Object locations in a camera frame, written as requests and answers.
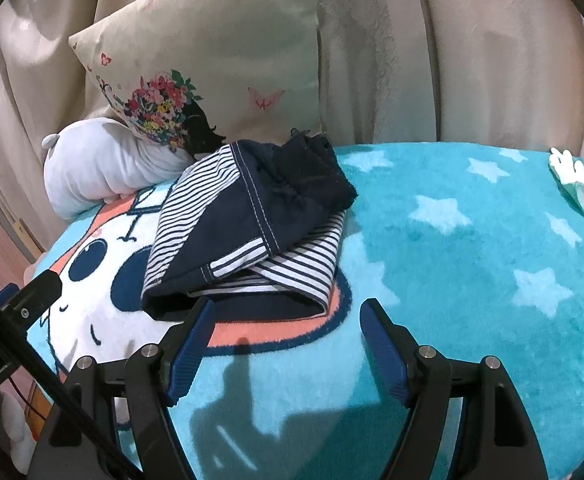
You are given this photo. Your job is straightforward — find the navy striped child pants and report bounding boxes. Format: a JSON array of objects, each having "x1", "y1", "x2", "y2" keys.
[{"x1": 140, "y1": 132, "x2": 357, "y2": 322}]

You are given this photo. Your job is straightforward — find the turquoise cartoon star blanket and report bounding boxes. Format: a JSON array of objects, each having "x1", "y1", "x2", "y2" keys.
[{"x1": 24, "y1": 140, "x2": 584, "y2": 480}]

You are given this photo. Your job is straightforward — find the white plush pillow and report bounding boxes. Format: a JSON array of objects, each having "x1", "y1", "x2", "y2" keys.
[{"x1": 42, "y1": 117, "x2": 194, "y2": 220}]

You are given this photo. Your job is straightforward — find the white plush toy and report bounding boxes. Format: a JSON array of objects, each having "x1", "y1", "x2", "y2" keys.
[{"x1": 548, "y1": 148, "x2": 584, "y2": 214}]

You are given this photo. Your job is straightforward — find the beige floral pillow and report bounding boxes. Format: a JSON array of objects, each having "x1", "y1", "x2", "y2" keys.
[{"x1": 67, "y1": 0, "x2": 326, "y2": 156}]

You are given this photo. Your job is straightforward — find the beige curtain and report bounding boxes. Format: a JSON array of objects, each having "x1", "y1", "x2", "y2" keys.
[{"x1": 0, "y1": 0, "x2": 584, "y2": 247}]

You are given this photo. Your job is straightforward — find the black cable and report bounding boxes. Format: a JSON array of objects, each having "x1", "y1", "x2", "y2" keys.
[{"x1": 0, "y1": 284, "x2": 149, "y2": 480}]

